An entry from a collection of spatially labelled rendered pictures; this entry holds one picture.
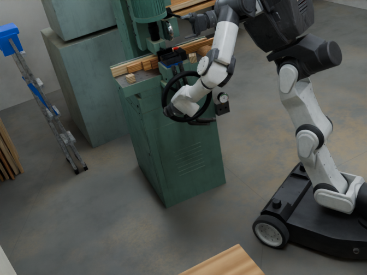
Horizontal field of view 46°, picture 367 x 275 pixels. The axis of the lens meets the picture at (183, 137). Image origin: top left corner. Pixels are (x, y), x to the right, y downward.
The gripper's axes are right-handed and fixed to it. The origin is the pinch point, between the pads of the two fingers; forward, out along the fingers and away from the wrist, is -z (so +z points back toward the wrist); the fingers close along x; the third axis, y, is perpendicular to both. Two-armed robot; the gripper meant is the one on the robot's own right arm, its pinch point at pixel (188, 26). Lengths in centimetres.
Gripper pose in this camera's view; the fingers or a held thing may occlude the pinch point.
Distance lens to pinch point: 236.6
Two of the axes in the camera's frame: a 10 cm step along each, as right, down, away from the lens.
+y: -3.8, -3.5, 8.6
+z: 9.0, -3.5, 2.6
